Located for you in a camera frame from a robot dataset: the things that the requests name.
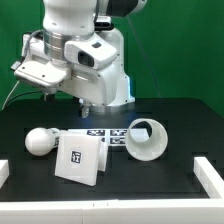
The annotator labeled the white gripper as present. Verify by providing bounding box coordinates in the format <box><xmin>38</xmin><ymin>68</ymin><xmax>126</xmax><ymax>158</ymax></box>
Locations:
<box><xmin>14</xmin><ymin>39</ymin><xmax>117</xmax><ymax>118</ymax></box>

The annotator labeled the white lamp base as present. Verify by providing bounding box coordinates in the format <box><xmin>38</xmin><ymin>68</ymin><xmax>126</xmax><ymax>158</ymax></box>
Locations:
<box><xmin>55</xmin><ymin>131</ymin><xmax>108</xmax><ymax>186</ymax></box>

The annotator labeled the white lamp bulb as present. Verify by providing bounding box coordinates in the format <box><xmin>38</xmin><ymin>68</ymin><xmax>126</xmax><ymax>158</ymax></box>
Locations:
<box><xmin>25</xmin><ymin>128</ymin><xmax>60</xmax><ymax>156</ymax></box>

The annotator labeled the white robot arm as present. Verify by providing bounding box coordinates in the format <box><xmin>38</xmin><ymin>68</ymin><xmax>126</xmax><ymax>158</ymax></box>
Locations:
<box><xmin>14</xmin><ymin>0</ymin><xmax>147</xmax><ymax>117</ymax></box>

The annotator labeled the white lamp shade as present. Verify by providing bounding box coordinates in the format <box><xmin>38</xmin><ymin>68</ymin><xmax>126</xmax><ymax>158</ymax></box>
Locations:
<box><xmin>125</xmin><ymin>118</ymin><xmax>168</xmax><ymax>161</ymax></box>

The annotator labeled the white tag sheet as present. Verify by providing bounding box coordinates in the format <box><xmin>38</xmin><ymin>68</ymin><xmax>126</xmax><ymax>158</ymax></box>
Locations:
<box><xmin>68</xmin><ymin>128</ymin><xmax>149</xmax><ymax>146</ymax></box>

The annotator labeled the white left border block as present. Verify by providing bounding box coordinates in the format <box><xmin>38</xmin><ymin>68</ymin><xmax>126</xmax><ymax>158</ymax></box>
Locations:
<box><xmin>0</xmin><ymin>160</ymin><xmax>9</xmax><ymax>188</ymax></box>

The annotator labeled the black cable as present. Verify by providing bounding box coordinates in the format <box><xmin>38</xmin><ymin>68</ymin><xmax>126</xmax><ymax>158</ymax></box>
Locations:
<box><xmin>4</xmin><ymin>90</ymin><xmax>46</xmax><ymax>106</ymax></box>

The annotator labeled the white cable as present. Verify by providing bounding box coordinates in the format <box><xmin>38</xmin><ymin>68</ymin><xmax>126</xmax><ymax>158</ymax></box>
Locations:
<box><xmin>1</xmin><ymin>79</ymin><xmax>21</xmax><ymax>111</ymax></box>

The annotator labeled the white right border rail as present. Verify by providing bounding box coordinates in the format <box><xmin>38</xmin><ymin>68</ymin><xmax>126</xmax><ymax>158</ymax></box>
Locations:
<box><xmin>193</xmin><ymin>157</ymin><xmax>224</xmax><ymax>200</ymax></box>

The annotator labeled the white border rail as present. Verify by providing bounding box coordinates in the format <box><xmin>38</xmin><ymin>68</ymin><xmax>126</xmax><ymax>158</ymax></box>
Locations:
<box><xmin>193</xmin><ymin>157</ymin><xmax>224</xmax><ymax>200</ymax></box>
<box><xmin>0</xmin><ymin>199</ymin><xmax>224</xmax><ymax>224</ymax></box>

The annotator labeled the white front border rail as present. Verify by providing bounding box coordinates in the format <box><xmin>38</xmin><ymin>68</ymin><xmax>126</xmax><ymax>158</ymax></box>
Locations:
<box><xmin>0</xmin><ymin>199</ymin><xmax>224</xmax><ymax>224</ymax></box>

